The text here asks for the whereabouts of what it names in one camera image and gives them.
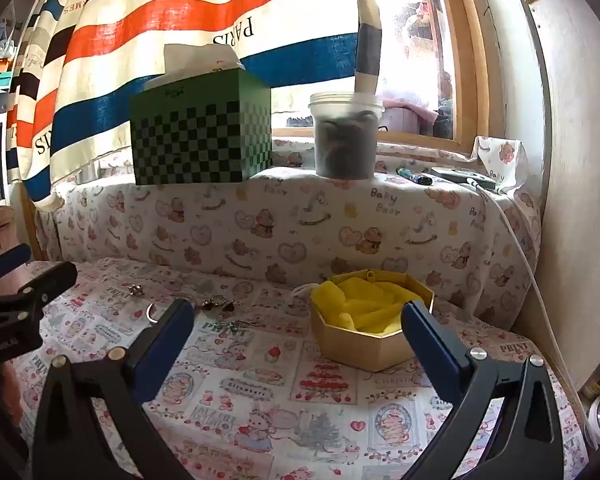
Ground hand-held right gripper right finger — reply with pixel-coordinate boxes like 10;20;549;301
401;300;566;480

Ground wooden window frame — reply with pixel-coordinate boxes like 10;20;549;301
272;0;498;155

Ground gold octagonal jewelry box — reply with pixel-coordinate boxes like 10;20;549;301
310;269;436;373

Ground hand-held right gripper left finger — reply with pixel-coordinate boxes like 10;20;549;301
32;298;196;480

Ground blue black pen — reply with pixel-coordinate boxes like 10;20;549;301
397;167;434;187

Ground cartoon print tablecloth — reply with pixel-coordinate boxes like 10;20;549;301
10;257;592;480

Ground silver chain necklace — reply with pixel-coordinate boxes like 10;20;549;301
220;317;254;337

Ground clear plastic jar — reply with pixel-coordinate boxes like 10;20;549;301
308;91;385;180

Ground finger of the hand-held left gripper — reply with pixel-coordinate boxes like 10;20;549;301
0;244;32;286
0;261;78;331

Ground person's left forearm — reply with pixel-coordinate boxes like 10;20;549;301
0;362;37;426

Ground white tissue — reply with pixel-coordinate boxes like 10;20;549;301
144;42;245;92

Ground green checkered tissue box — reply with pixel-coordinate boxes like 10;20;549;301
130;67;273;187

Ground bear print cloth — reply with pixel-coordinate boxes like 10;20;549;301
32;136;543;332

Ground yellow cloth lining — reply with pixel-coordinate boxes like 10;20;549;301
314;280;415;335

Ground striped curtain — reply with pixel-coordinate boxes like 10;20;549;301
5;0;384;213

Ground dark flat device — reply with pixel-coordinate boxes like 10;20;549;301
431;166;497;192

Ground white cable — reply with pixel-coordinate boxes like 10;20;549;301
467;177;578;398

